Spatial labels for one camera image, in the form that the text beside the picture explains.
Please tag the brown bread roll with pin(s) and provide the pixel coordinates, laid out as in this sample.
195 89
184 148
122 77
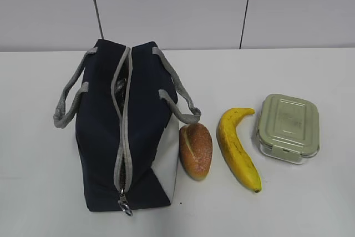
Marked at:
195 150

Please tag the navy insulated lunch bag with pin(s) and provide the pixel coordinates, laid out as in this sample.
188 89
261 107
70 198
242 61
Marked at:
127 103

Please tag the yellow banana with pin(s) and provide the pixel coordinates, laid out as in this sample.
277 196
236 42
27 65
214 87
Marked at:
233 152

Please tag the green lidded glass container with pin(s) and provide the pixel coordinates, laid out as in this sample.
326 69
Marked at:
287 129

